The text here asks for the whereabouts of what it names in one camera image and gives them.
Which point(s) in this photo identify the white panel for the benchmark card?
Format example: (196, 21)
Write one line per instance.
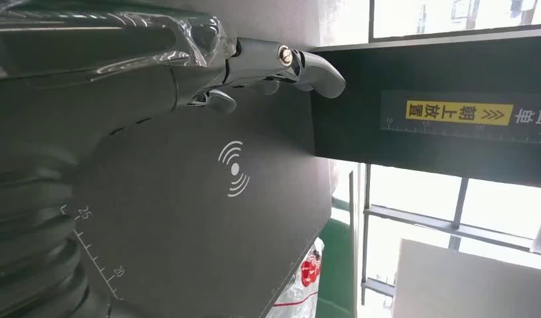
(468, 285)

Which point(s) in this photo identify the black scanner column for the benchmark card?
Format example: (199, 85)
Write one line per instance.
(349, 123)

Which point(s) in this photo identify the grey package with red print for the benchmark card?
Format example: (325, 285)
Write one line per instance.
(303, 281)

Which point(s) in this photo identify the grey window frame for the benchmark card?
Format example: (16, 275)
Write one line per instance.
(455, 224)

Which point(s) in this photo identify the black scanner platform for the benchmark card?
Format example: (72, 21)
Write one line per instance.
(187, 228)

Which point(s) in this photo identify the yellow and black column label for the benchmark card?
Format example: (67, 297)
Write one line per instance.
(459, 113)

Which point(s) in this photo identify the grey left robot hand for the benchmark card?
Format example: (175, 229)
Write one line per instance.
(77, 87)

